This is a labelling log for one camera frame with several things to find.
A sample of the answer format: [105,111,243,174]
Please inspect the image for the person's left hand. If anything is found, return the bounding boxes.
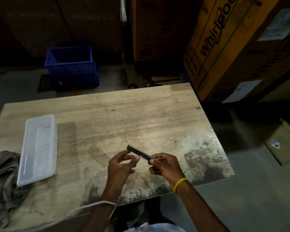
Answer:
[104,150,140,195]

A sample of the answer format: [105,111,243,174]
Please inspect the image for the person's right hand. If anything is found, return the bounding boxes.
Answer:
[149,153,186,189]

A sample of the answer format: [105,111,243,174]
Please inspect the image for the dark metal strip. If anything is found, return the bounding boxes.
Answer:
[126,144,163,164]

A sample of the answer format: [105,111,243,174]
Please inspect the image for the person's left forearm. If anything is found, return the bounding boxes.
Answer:
[79,191,117,232]

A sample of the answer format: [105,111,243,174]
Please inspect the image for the person's right forearm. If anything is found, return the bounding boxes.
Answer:
[174,182,230,232]

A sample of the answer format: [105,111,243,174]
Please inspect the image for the yellow wristband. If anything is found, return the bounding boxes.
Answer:
[174,178,189,194]

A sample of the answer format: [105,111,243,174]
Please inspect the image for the dark patterned trousers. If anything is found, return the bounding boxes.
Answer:
[110,196,175,231]

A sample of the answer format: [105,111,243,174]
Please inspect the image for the white shirt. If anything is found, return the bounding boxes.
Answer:
[124,222,187,232]

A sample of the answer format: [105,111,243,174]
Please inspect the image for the blue plastic crate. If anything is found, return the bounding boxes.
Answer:
[44,46,100,88]

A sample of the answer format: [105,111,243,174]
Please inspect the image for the white paper label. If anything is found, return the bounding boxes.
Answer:
[222,79,263,104]
[257,8,290,42]

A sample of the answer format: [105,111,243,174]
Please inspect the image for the small brown carton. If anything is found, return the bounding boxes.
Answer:
[264,119,290,166]

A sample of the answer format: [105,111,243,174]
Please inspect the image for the tall brown cardboard box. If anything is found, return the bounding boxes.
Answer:
[131,0,204,62]

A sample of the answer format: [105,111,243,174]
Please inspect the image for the grey crumpled cloth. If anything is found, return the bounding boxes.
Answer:
[0,151,30,232]

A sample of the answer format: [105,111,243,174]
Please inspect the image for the large yellow cardboard box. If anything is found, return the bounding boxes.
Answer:
[183,0,290,102]

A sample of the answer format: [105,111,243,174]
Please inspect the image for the wide dark cardboard box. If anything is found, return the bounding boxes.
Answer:
[0,0,123,59]

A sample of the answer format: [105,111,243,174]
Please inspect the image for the white cable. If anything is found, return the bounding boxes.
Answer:
[0,201,117,232]

